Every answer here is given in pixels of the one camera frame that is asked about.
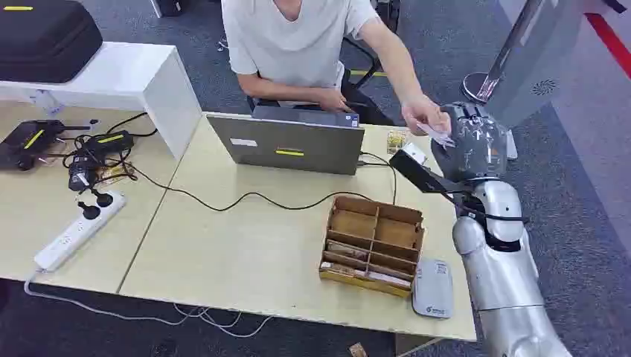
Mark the black charger with yellow label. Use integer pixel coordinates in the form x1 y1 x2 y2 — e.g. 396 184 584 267
84 129 135 157

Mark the white power strip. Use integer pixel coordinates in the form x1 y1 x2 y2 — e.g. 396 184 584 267
33 190 128 274

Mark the white cable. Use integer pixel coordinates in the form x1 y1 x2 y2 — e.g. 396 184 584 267
23 268 275 340

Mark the black round plug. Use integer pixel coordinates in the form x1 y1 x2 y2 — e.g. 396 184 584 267
91 188 115 209
77 201 102 221

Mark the white flat device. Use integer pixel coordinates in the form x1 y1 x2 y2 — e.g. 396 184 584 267
411 258 455 321

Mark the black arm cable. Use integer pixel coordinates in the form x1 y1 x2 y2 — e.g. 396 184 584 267
442 190 531 253

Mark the person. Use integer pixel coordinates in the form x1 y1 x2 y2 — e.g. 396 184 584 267
220 0 452 137

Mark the card with white edge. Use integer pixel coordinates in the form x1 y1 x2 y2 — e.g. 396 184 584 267
367 271 413 290

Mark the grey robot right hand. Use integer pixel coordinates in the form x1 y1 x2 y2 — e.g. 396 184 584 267
431 101 509 183

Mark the white shelf riser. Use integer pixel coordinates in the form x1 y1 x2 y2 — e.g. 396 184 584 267
0 41 204 161

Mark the grey standing panel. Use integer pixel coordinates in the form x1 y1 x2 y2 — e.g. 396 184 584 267
484 0 589 129

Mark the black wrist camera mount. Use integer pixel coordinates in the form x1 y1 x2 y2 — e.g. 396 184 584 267
388 149 470 196

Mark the black hard case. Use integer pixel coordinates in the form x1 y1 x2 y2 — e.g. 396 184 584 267
0 0 104 86

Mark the card with brown print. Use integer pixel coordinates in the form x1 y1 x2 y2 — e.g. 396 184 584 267
327 239 370 263

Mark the person's right hand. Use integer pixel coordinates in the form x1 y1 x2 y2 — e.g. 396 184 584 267
315 89 354 114

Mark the black power adapter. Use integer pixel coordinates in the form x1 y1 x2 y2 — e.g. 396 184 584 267
68 154 100 193

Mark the person's left hand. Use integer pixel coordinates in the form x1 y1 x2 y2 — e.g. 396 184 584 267
401 94 452 137

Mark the black router with yellow label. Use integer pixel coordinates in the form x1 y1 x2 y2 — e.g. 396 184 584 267
0 119 100 173

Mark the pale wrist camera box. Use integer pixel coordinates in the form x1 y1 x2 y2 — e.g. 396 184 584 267
401 143 429 167

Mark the grey laptop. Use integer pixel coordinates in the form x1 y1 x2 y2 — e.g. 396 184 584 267
206 113 366 177

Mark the dark blue laptop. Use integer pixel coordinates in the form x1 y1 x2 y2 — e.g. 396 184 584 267
251 104 361 129

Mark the wooden card box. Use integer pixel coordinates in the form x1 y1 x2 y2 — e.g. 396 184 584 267
318 195 426 300

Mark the round metal base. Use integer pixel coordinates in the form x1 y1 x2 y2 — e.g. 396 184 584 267
460 72 505 105

